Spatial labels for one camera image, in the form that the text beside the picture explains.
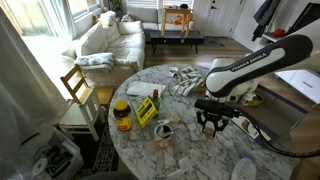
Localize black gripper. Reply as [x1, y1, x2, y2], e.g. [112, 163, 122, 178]
[195, 99, 240, 137]

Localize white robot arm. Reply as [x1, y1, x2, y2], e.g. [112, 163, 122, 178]
[205, 20, 320, 98]

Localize yellow-lid amber jar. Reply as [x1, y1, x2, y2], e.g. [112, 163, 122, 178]
[113, 100, 132, 131]

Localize white plastic packet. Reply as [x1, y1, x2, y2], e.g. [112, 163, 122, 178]
[167, 157, 193, 180]

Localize glass cup with utensil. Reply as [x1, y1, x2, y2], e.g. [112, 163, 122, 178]
[154, 124, 173, 148]

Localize striped crumpled cloth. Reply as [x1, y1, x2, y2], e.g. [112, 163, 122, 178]
[169, 66, 205, 96]

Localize bowl with food scraps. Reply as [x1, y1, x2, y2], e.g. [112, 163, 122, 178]
[240, 93, 263, 108]

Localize clear bottle blue cap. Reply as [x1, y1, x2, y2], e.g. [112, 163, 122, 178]
[231, 155, 257, 180]

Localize green hot sauce bottle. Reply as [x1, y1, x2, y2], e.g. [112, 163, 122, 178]
[152, 89, 160, 111]

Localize yellow black box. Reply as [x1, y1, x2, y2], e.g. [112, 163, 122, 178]
[135, 97, 158, 128]

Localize folded white paper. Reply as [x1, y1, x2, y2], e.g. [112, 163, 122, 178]
[126, 81, 165, 96]

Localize dark coffee table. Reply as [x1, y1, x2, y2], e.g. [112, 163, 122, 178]
[149, 30, 205, 51]

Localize wooden stool on table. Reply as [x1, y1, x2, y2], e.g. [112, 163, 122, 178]
[161, 8, 192, 37]

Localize patterned throw blanket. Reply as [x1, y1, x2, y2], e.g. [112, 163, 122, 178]
[75, 53, 115, 71]

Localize white small chair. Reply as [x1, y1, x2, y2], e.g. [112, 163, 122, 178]
[58, 89, 105, 141]

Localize wooden chair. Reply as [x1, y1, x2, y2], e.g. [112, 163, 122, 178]
[59, 63, 115, 108]

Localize floral cushion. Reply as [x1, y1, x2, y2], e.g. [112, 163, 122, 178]
[98, 11, 116, 27]

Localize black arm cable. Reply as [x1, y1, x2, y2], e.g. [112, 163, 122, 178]
[233, 109, 320, 159]

